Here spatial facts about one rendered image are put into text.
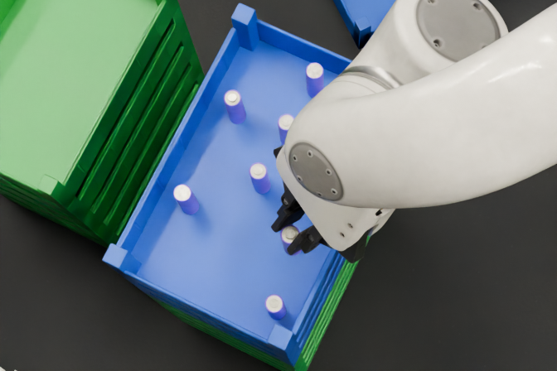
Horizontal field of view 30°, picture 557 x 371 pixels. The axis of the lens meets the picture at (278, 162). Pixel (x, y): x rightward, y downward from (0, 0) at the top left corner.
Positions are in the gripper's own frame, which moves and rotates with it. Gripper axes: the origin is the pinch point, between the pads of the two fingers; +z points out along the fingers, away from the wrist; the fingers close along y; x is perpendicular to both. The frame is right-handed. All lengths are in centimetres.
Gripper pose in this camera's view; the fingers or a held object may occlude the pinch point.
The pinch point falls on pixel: (299, 225)
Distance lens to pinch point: 93.6
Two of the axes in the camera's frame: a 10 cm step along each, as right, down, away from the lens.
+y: -5.6, -8.0, 2.4
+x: -7.7, 3.9, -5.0
